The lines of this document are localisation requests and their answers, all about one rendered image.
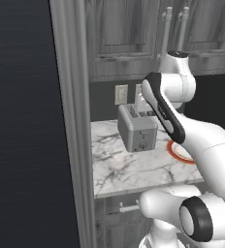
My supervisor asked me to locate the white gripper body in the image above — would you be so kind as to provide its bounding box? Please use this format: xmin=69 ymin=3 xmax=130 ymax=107
xmin=135 ymin=93 xmax=151 ymax=112

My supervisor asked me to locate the grey base cupboard door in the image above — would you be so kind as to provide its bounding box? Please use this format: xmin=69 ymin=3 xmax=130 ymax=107
xmin=95 ymin=220 xmax=154 ymax=248

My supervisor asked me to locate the grey toaster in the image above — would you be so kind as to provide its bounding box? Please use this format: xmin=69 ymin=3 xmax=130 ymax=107
xmin=116 ymin=103 xmax=159 ymax=153

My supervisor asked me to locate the orange rimmed white plate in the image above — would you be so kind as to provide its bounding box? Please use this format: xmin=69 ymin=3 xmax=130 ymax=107
xmin=166 ymin=139 xmax=196 ymax=166

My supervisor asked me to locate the grey tall cupboard side panel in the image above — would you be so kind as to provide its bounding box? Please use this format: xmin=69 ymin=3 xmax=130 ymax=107
xmin=48 ymin=0 xmax=98 ymax=248

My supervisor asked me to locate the grey drawer front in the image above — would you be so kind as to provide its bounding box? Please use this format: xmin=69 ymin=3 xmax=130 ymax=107
xmin=94 ymin=193 xmax=145 ymax=225

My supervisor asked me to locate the tall black appliance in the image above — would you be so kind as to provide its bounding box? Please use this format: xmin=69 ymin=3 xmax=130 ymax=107
xmin=0 ymin=0 xmax=81 ymax=248

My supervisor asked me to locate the beige wall socket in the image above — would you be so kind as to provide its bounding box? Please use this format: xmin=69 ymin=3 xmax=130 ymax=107
xmin=135 ymin=83 xmax=144 ymax=98
xmin=114 ymin=83 xmax=129 ymax=107

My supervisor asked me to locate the grey wall cupboard door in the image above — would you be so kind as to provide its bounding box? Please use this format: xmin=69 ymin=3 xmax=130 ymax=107
xmin=175 ymin=0 xmax=225 ymax=76
xmin=84 ymin=0 xmax=177 ymax=82

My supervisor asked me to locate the white cupboard door handle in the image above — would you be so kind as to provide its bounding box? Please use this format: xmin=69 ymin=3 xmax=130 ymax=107
xmin=177 ymin=6 xmax=190 ymax=52
xmin=156 ymin=6 xmax=174 ymax=63

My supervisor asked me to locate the white drawer handle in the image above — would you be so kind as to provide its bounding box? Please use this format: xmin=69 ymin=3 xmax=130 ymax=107
xmin=118 ymin=199 xmax=142 ymax=214

